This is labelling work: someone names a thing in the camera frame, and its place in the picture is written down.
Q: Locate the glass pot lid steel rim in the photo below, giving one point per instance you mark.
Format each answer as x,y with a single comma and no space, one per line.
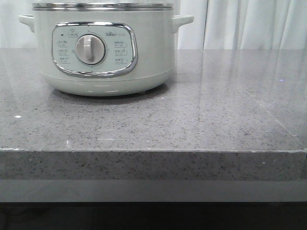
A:
102,5

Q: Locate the pale green electric cooking pot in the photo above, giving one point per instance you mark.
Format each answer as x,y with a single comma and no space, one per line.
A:
105,53

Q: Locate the white pleated curtain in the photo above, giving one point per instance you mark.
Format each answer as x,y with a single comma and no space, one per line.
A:
217,24

